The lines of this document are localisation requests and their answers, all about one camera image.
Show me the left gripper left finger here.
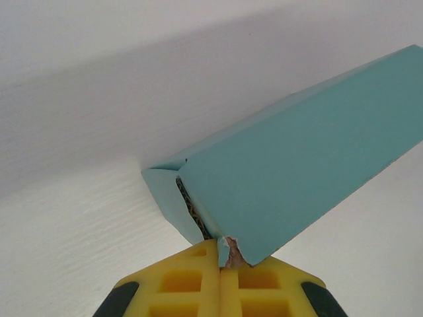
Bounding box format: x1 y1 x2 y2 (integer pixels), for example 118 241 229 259
93 238 221 317

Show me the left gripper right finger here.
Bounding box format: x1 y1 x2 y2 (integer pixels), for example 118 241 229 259
220 255 345 317

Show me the teal paper box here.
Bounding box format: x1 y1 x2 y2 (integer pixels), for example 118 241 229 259
141 44 423 269

